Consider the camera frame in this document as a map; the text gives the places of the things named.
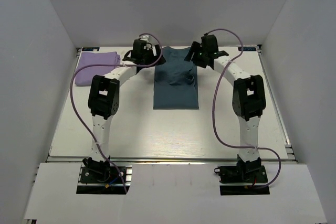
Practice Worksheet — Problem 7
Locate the dark teal t-shirt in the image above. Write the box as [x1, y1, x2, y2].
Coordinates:
[153, 47, 199, 110]

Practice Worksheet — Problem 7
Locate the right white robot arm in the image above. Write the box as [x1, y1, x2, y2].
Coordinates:
[184, 34, 266, 182]

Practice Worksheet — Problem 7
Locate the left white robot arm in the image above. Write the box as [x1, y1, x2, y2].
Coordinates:
[88, 35, 165, 162]

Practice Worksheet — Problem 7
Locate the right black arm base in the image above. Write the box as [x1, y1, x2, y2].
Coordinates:
[214, 158, 270, 196]

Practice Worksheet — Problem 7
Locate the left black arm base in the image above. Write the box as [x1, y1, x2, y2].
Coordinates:
[76, 157, 131, 195]

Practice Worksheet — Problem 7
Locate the right blue table sticker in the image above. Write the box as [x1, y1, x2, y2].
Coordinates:
[238, 47, 257, 51]

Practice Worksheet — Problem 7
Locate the blue table sticker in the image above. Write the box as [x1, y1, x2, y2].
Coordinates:
[81, 47, 100, 51]
[238, 47, 257, 51]

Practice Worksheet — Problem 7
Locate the left blue table sticker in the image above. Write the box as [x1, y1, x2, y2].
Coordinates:
[81, 47, 100, 51]

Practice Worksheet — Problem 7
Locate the folded lavender t-shirt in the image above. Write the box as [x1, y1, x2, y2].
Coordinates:
[75, 51, 122, 87]

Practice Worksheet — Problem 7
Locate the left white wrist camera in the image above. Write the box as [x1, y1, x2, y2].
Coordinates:
[139, 35, 152, 50]

